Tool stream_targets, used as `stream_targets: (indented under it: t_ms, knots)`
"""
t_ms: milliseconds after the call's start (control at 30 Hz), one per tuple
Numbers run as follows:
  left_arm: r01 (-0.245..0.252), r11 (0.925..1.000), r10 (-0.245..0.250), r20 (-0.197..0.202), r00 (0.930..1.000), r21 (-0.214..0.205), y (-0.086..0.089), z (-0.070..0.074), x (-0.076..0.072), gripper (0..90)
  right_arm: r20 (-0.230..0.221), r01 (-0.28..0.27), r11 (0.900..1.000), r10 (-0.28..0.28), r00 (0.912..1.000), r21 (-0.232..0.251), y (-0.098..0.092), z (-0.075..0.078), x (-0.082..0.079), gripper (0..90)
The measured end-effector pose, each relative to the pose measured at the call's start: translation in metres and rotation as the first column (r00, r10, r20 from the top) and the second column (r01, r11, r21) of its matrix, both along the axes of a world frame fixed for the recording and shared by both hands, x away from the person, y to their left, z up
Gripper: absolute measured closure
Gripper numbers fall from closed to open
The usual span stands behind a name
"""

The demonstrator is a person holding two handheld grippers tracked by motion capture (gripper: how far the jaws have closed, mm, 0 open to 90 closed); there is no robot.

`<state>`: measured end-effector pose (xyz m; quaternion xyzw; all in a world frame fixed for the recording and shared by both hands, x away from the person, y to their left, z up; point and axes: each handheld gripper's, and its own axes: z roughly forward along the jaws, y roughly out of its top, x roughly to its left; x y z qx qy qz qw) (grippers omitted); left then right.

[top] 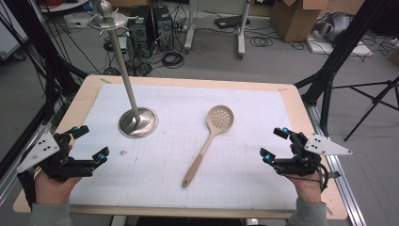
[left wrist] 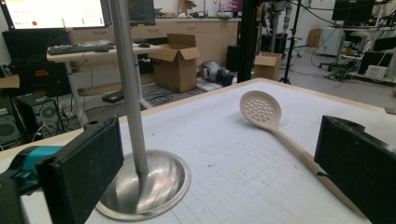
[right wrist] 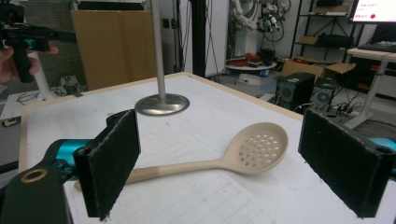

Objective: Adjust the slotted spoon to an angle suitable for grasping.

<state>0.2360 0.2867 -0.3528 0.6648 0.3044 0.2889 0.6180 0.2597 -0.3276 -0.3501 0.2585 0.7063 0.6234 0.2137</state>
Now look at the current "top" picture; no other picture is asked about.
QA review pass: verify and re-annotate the white round table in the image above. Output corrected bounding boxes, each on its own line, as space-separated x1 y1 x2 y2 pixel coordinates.
37 0 92 14

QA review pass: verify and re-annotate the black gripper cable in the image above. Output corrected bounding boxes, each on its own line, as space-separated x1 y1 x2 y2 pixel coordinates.
314 161 342 193

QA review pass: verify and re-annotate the white bench power supply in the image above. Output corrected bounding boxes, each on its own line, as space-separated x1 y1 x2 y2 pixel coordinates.
117 35 130 62

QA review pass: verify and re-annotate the flat black device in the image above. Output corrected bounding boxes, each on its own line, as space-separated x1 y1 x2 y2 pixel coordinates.
214 14 251 30

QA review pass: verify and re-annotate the black tripod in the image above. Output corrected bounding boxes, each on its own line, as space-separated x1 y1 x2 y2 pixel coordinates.
332 74 399 142

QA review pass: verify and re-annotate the thin coiled black cable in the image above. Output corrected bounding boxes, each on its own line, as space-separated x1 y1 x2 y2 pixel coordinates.
249 36 275 48

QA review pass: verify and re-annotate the metal utensil stand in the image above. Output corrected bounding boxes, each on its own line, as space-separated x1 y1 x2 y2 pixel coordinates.
88 0 159 139

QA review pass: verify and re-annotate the aluminium rail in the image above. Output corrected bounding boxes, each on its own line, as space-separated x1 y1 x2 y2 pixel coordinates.
0 125 51 206
302 102 367 226

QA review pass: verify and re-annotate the large cardboard box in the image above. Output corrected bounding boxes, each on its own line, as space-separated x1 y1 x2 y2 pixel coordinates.
270 0 329 43

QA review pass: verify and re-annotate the person's left hand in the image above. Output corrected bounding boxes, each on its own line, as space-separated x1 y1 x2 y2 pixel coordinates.
34 170 83 205

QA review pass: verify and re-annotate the white flat board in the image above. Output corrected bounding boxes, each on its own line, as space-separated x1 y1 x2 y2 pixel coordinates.
306 31 375 58

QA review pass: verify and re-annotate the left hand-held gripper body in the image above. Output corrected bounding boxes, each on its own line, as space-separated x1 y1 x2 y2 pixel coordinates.
17 131 95 179

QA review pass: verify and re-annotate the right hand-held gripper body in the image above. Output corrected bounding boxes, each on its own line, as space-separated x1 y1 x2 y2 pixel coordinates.
273 131 353 177

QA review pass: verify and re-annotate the beige slotted spoon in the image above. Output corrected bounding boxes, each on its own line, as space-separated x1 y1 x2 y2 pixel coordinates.
182 105 235 188

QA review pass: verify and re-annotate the white grid mat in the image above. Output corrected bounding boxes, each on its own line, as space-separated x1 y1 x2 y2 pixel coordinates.
69 83 299 211

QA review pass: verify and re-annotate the person's right hand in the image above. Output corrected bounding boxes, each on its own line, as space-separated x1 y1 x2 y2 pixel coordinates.
285 173 324 204

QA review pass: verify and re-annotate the black computer tower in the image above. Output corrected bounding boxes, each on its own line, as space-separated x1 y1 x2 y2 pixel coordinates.
152 5 175 52
127 5 155 60

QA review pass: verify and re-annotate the silver grey appliance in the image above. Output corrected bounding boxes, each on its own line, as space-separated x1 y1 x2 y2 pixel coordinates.
312 11 353 43

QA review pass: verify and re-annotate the black wrist strap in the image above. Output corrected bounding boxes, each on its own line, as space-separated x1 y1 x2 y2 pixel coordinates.
16 169 38 211

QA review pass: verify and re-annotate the black metal frame post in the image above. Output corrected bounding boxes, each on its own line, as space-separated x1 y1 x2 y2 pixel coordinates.
294 0 391 137
0 0 89 126

